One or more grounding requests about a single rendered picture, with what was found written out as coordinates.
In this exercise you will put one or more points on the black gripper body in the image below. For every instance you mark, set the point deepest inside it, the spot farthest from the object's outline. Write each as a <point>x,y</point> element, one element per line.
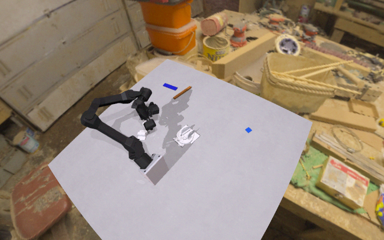
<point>149,124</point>

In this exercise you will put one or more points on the blue rectangular block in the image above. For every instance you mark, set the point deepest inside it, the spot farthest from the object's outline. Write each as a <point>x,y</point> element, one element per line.
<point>170,86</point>

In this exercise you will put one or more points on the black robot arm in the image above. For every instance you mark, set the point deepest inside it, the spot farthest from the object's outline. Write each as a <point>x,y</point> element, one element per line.
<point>133,145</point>

